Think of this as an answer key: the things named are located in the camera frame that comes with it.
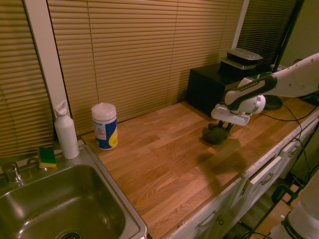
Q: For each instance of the large black lidded container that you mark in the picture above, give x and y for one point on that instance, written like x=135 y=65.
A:
x=231 y=68

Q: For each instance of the white drawer front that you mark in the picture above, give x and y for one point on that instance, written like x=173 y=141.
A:
x=292 y=152
x=265 y=174

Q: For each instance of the black box appliance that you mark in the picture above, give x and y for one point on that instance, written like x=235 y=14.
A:
x=204 y=87

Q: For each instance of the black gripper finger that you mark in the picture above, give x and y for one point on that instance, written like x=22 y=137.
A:
x=221 y=124
x=229 y=127

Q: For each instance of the white water bottle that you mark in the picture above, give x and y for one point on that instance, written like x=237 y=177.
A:
x=66 y=134

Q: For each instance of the black stand pole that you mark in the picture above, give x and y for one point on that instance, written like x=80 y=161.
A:
x=289 y=32

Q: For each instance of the disinfecting wipes canister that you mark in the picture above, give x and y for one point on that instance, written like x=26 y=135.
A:
x=104 y=129

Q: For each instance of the stainless steel sink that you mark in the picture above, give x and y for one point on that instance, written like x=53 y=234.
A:
x=62 y=199

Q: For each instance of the dark shaded window blind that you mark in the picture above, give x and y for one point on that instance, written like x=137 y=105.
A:
x=261 y=30

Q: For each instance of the black clamp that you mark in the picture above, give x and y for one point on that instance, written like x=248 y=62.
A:
x=286 y=193

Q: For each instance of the wide white window post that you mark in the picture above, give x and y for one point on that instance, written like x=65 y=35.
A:
x=47 y=57

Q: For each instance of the green yellow sponge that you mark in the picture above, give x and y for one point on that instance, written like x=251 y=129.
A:
x=47 y=156

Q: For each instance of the small black lidded container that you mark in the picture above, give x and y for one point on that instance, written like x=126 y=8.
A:
x=243 y=55

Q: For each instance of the thin white window post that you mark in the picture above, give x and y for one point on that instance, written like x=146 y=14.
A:
x=239 y=25

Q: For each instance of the round metal cabinet knob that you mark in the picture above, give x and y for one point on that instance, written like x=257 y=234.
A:
x=221 y=221

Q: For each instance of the dark cloth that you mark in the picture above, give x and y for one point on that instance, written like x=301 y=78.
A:
x=214 y=135

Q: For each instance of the wide tan window blind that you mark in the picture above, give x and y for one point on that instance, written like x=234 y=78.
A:
x=139 y=54

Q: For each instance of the narrow tan window blind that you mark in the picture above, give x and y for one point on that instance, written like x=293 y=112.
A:
x=20 y=99

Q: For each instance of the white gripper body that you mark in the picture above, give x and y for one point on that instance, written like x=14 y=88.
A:
x=229 y=115

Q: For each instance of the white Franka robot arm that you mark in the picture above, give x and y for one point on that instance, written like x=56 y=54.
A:
x=294 y=77

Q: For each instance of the white cabinet front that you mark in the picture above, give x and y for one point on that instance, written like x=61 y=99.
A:
x=211 y=214

